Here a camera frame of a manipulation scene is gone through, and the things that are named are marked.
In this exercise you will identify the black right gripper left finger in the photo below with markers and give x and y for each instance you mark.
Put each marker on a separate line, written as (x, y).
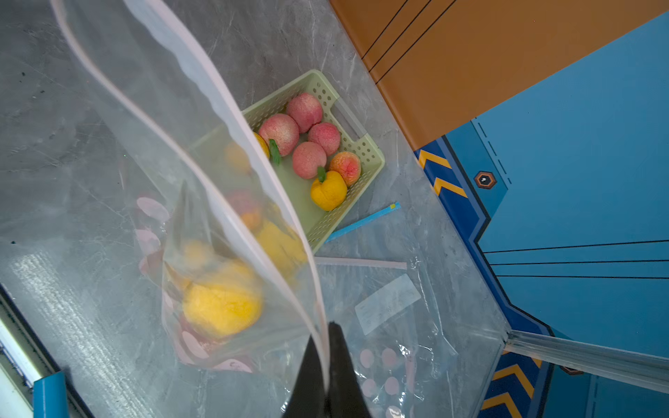
(308, 395)

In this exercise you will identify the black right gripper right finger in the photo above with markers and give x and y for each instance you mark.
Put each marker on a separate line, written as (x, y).
(345, 398)

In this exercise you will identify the clear bag with pink dots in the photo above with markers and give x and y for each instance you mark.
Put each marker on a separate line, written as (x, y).
(419, 348)

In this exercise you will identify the clear zip-top bag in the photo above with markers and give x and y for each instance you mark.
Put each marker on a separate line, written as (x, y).
(159, 92)

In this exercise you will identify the light green perforated basket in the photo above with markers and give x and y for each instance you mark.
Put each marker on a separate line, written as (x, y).
(316, 223)

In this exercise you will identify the yellow peach with red spot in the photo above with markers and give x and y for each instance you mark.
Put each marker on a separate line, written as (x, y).
(248, 208)

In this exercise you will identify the blue zip bag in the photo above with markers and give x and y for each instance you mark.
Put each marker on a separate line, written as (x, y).
(364, 221)

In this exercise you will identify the large pink peach right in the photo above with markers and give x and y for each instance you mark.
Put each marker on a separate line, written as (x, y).
(348, 165)

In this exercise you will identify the large pink peach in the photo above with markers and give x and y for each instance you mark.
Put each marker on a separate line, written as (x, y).
(348, 165)
(281, 134)

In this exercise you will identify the pink peach centre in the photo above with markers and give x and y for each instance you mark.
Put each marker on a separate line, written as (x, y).
(307, 159)

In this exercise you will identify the pink peach far right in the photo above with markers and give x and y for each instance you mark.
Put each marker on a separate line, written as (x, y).
(327, 136)

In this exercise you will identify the large pink peach top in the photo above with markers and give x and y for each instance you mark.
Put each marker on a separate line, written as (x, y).
(281, 134)

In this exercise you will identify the pink peach behind top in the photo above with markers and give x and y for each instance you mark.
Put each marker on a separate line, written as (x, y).
(306, 111)

